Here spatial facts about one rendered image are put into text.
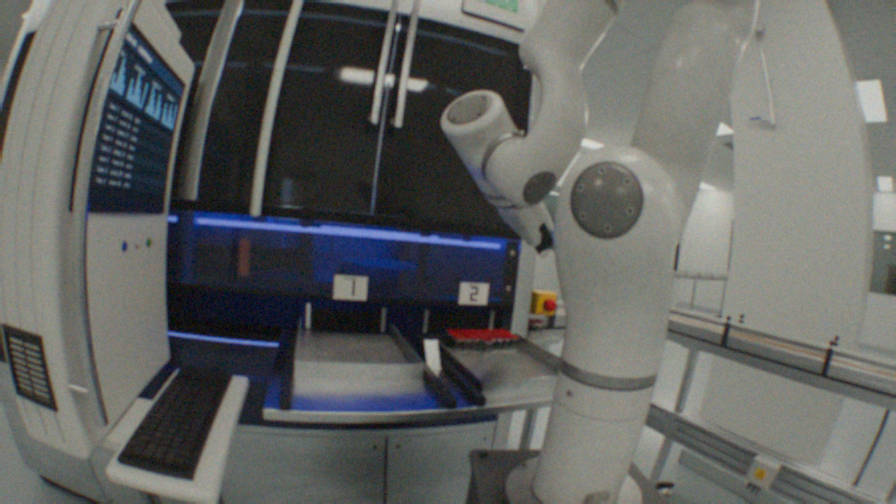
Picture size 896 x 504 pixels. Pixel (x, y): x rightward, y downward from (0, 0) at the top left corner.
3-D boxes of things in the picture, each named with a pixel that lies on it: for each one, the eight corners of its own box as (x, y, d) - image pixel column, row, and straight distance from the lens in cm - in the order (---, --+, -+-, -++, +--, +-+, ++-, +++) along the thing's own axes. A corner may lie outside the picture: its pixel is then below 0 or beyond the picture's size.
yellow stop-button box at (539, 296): (524, 310, 123) (527, 288, 122) (542, 310, 127) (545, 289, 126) (536, 315, 117) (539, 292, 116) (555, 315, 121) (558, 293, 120)
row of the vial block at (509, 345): (452, 353, 97) (454, 336, 96) (514, 351, 105) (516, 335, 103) (455, 356, 95) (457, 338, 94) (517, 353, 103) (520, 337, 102)
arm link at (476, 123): (546, 173, 54) (510, 145, 60) (517, 102, 45) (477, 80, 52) (500, 210, 52) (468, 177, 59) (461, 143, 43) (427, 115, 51)
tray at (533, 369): (428, 345, 102) (429, 333, 101) (513, 343, 113) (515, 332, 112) (481, 400, 73) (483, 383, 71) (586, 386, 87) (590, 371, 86)
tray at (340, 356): (299, 329, 108) (300, 317, 107) (390, 333, 110) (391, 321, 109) (294, 377, 76) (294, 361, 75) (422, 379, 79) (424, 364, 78)
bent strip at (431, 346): (422, 364, 88) (424, 340, 86) (434, 363, 89) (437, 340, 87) (442, 389, 76) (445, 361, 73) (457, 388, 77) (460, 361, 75)
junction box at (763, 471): (743, 479, 153) (753, 458, 149) (749, 474, 157) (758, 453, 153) (766, 490, 151) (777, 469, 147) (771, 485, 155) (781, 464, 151)
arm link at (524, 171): (669, 37, 52) (544, 224, 49) (583, 9, 62) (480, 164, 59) (641, -9, 46) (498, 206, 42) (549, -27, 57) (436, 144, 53)
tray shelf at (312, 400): (282, 334, 109) (282, 328, 108) (509, 338, 125) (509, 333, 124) (263, 418, 65) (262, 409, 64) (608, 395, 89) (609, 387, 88)
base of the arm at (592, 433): (662, 523, 53) (714, 395, 44) (518, 548, 44) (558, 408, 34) (608, 454, 65) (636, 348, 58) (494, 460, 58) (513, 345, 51)
